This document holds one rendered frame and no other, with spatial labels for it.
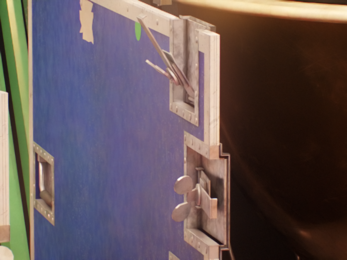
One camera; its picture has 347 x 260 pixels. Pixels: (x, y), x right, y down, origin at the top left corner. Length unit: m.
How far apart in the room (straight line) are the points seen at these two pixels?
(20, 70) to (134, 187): 2.15
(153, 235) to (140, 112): 0.15
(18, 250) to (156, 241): 2.01
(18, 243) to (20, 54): 0.46
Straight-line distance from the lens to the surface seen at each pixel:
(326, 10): 2.81
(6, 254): 2.20
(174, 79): 2.64
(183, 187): 2.60
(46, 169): 3.54
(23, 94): 5.05
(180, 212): 2.62
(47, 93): 3.43
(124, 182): 2.97
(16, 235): 4.82
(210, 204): 2.55
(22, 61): 5.06
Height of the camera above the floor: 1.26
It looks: 9 degrees down
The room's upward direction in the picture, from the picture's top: straight up
